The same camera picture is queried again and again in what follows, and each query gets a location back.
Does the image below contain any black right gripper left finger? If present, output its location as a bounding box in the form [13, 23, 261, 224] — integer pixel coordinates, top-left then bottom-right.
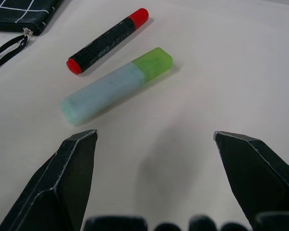
[0, 129, 98, 231]

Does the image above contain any black marker with red cap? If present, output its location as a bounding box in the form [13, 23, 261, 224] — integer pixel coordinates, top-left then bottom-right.
[66, 8, 150, 75]

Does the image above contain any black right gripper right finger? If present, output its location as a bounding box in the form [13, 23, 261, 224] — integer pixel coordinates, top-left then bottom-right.
[213, 131, 289, 229]

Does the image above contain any green highlighter pen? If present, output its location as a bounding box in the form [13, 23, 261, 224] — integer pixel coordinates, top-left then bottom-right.
[60, 47, 174, 127]

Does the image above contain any black grid pencil pouch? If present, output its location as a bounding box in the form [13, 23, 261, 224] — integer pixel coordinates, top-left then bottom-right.
[0, 0, 64, 37]

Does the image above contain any black bag strap with clasp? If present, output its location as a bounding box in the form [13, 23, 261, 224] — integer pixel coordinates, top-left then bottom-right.
[0, 27, 36, 73]

